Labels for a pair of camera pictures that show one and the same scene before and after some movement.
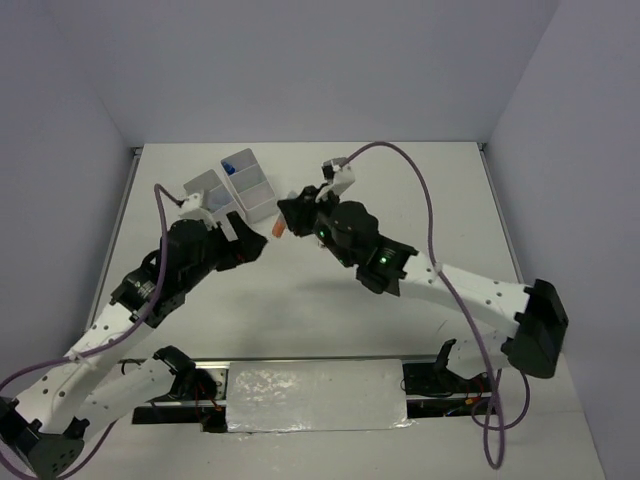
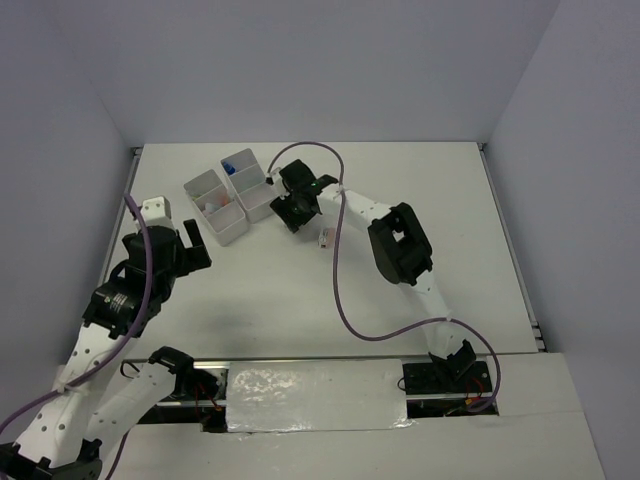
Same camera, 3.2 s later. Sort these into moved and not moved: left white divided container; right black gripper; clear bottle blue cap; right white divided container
Moved: right black gripper
Not moved: clear bottle blue cap; right white divided container; left white divided container
